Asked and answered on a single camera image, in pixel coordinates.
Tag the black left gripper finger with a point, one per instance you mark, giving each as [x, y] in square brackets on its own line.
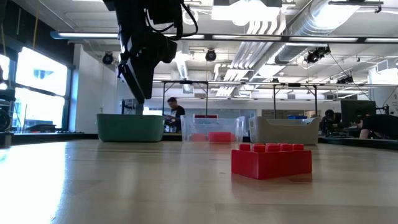
[138, 81]

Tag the red two-by-four building block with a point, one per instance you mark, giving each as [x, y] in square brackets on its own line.
[270, 165]

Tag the grey computer monitor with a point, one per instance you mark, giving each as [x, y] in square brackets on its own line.
[129, 107]

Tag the black ceiling spotlight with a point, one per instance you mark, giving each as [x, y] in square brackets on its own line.
[107, 58]
[211, 55]

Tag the teal plastic bin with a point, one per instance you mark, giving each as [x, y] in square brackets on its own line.
[130, 129]

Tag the person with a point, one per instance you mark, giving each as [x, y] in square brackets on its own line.
[329, 121]
[177, 113]
[379, 124]

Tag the red box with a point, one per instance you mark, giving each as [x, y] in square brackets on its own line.
[205, 116]

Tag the clear plastic bin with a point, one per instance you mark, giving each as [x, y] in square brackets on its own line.
[214, 124]

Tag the large window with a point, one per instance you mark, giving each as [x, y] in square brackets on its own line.
[40, 102]

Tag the long ceiling light bar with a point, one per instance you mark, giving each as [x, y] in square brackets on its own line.
[248, 37]

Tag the white ceiling pipes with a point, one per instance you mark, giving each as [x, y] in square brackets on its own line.
[258, 46]

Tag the black machine housing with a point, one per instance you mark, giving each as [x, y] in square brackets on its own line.
[4, 118]

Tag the light grey plastic bin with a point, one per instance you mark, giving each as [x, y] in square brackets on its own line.
[283, 130]

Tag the blue box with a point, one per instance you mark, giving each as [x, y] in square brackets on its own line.
[298, 117]

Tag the black track light cluster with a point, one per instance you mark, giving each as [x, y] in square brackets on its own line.
[345, 80]
[315, 56]

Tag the black computer monitor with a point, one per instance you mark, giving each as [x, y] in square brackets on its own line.
[354, 109]

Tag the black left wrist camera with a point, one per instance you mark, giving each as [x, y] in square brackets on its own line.
[164, 12]

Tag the black metal stand frame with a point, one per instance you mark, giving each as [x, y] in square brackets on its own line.
[192, 82]
[293, 84]

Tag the black table edge rail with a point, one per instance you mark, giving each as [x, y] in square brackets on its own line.
[46, 137]

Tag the silver round air duct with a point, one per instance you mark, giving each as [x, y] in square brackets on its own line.
[311, 21]

